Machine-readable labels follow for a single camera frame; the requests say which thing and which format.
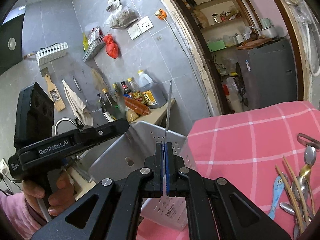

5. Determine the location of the white perforated utensil holder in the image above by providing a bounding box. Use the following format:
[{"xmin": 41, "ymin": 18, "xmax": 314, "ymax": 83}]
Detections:
[{"xmin": 88, "ymin": 120, "xmax": 198, "ymax": 230}]

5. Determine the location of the small steel spoon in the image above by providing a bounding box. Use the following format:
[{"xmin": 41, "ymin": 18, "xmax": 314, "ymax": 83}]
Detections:
[{"xmin": 304, "ymin": 145, "xmax": 317, "ymax": 166}]

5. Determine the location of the large steel spoon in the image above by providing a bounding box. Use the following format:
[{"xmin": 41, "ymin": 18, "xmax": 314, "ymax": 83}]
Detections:
[{"xmin": 291, "ymin": 176, "xmax": 309, "ymax": 202}]

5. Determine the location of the pink sleeved left forearm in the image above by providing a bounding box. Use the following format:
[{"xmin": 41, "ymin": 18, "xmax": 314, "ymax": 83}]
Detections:
[{"xmin": 1, "ymin": 192, "xmax": 46, "ymax": 239}]

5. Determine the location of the person's left hand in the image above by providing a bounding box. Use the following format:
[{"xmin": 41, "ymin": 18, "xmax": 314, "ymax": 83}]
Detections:
[{"xmin": 22, "ymin": 169, "xmax": 76, "ymax": 217}]

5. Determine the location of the chrome faucet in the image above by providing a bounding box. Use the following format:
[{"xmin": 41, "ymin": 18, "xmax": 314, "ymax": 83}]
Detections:
[{"xmin": 54, "ymin": 117, "xmax": 84, "ymax": 135}]

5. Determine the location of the orange snack packet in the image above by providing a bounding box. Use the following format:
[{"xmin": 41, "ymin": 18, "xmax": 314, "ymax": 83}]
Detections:
[{"xmin": 123, "ymin": 96, "xmax": 151, "ymax": 116}]

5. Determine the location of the beige hanging cloth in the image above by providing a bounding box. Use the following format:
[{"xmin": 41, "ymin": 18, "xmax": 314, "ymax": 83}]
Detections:
[{"xmin": 62, "ymin": 80, "xmax": 93, "ymax": 126}]

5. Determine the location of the dark vinegar jug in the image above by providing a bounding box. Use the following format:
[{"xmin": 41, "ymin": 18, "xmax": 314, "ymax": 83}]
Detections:
[{"xmin": 138, "ymin": 70, "xmax": 167, "ymax": 109}]

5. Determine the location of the dark soy sauce bottle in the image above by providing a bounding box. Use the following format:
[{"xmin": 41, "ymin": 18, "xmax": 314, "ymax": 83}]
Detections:
[{"xmin": 102, "ymin": 88, "xmax": 121, "ymax": 122}]

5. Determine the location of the yellow labelled sauce bottle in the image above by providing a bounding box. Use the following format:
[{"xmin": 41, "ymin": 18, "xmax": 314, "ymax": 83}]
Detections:
[{"xmin": 127, "ymin": 77, "xmax": 146, "ymax": 105}]

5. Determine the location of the blue ceramic spoon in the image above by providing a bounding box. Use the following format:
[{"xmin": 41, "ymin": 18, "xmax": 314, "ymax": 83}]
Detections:
[{"xmin": 268, "ymin": 176, "xmax": 284, "ymax": 220}]

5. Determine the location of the wooden chopstick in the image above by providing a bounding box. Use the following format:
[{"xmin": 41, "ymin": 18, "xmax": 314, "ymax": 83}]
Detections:
[
  {"xmin": 275, "ymin": 165, "xmax": 305, "ymax": 234},
  {"xmin": 283, "ymin": 156, "xmax": 310, "ymax": 226}
]

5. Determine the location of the red plastic bag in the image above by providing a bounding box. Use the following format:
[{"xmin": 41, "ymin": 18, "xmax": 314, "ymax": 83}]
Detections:
[{"xmin": 103, "ymin": 34, "xmax": 119, "ymax": 59}]

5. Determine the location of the green box on shelf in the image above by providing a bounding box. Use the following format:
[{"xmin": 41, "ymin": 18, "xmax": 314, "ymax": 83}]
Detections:
[{"xmin": 207, "ymin": 40, "xmax": 226, "ymax": 53}]

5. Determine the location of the gold coloured spoon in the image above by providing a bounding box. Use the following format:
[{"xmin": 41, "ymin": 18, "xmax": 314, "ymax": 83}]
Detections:
[{"xmin": 299, "ymin": 164, "xmax": 316, "ymax": 215}]

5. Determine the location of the grey small refrigerator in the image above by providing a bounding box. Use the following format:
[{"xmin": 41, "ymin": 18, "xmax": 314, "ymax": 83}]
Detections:
[{"xmin": 236, "ymin": 38, "xmax": 297, "ymax": 110}]

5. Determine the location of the clear bag of dried goods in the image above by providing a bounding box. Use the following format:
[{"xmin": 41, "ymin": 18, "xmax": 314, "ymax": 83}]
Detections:
[{"xmin": 103, "ymin": 0, "xmax": 139, "ymax": 29}]

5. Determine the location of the wooden handled grater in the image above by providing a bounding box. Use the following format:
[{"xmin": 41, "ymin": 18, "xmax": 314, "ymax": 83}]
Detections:
[{"xmin": 41, "ymin": 67, "xmax": 66, "ymax": 112}]

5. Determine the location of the white plastic wall basket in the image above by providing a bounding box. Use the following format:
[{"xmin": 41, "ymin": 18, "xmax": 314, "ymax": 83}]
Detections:
[{"xmin": 36, "ymin": 42, "xmax": 68, "ymax": 67}]

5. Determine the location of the grey wall rack basket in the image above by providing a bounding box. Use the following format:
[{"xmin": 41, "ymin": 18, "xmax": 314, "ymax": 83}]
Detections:
[{"xmin": 82, "ymin": 35, "xmax": 105, "ymax": 62}]

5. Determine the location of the white wall socket plate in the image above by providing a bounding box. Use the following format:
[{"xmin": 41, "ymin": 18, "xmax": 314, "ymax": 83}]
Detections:
[{"xmin": 127, "ymin": 16, "xmax": 153, "ymax": 40}]

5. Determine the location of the white hose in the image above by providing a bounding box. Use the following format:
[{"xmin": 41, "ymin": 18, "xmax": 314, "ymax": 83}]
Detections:
[{"xmin": 303, "ymin": 17, "xmax": 320, "ymax": 78}]

